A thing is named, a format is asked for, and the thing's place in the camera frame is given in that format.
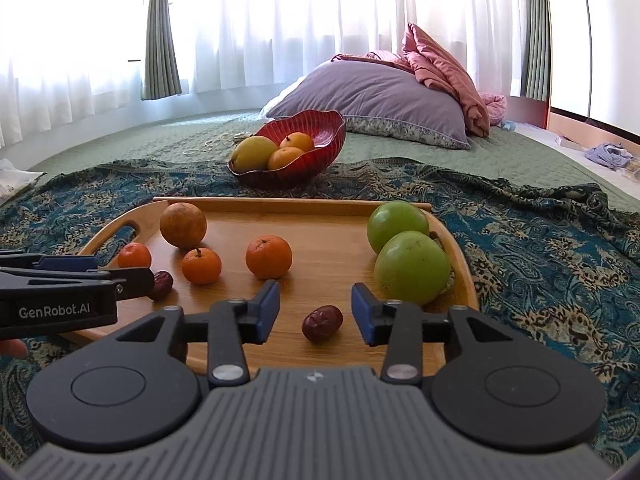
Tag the green apple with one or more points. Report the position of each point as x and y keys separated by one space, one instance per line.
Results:
x=412 y=270
x=395 y=222

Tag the tangerine with green stem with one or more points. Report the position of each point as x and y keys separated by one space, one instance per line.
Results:
x=201 y=267

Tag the beige flat box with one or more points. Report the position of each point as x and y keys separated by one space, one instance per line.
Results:
x=570 y=142

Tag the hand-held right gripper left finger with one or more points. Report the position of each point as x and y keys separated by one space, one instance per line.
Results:
x=270 y=310

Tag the small light blue item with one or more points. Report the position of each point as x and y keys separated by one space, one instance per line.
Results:
x=507 y=125

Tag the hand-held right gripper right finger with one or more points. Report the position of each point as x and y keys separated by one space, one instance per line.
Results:
x=361 y=315

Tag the paisley patterned pillow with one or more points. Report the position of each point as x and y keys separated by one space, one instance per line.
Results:
x=400 y=130

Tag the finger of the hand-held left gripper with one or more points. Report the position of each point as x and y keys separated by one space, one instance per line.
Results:
x=135 y=282
x=70 y=263

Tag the white crumpled paper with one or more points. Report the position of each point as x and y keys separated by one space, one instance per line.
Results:
x=15 y=180

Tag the yellow green mango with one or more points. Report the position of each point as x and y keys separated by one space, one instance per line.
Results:
x=252 y=154

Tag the rough dull orange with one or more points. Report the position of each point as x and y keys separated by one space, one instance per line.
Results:
x=182 y=225

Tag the pink quilt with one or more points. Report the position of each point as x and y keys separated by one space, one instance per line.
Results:
x=440 y=65

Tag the smooth bright orange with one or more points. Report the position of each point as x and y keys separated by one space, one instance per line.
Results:
x=268 y=257

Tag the green quilted bedspread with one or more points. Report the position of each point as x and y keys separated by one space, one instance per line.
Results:
x=165 y=140

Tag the small tangerine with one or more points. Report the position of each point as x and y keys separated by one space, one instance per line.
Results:
x=134 y=256

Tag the white cloth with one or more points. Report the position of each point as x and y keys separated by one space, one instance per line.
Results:
x=282 y=95

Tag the white bed sheet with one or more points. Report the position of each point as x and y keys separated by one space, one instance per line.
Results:
x=565 y=157

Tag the dried red date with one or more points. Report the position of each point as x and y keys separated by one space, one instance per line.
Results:
x=322 y=324
x=162 y=285

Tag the person's left hand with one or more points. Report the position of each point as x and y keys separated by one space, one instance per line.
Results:
x=12 y=348

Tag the red ribbed glass bowl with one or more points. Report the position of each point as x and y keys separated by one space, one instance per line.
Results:
x=320 y=130

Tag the light blue crumpled cloth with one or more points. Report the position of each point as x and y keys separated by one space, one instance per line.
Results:
x=607 y=155

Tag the wooden tray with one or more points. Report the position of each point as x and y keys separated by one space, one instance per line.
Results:
x=320 y=240

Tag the white sheer curtain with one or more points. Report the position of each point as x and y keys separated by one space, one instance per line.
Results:
x=300 y=20

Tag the wooden bed frame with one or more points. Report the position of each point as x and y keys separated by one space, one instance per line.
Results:
x=570 y=122

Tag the light pink cloth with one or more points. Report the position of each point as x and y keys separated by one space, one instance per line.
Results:
x=495 y=107

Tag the teal paisley blanket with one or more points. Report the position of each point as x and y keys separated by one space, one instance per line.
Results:
x=525 y=240

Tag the green curtain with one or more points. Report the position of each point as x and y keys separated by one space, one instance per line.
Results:
x=161 y=35
x=536 y=35

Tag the purple pillow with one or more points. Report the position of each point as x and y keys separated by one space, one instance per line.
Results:
x=370 y=90

